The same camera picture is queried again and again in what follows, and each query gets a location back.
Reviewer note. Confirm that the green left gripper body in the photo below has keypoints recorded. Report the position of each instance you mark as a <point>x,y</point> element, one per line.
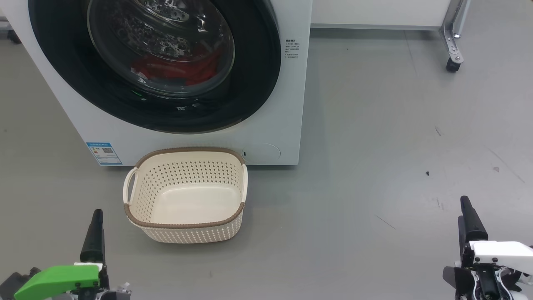
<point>58,280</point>

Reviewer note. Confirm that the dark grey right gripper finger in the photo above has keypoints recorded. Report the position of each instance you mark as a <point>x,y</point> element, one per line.
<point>472,225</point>
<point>461,237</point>

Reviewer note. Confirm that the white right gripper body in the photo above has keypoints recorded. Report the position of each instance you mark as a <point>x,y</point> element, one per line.
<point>499,252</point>

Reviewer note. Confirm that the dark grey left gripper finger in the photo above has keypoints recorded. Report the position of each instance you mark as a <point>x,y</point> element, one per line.
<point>93,241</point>

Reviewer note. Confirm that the red and white garment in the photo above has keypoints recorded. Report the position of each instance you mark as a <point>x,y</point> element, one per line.
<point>166,71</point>

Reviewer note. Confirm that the dark washing machine door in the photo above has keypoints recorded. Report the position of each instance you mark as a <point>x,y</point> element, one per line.
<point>258,75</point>

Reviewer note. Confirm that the beige perforated laundry basket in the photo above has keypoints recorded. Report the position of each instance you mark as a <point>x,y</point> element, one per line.
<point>187,204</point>

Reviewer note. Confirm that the white front-load washing machine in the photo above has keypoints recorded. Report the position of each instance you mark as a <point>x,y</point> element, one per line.
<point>270,104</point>

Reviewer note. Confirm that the blue energy label sticker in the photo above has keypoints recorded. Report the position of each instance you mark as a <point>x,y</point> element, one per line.
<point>104,153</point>

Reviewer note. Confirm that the silver metal partition leg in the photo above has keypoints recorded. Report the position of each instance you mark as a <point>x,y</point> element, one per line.
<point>452,37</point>

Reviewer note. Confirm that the white partition panel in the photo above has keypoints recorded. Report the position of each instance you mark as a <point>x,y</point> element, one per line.
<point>374,12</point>

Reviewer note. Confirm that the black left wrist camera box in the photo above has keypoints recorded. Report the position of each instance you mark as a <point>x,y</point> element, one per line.
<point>16,281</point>

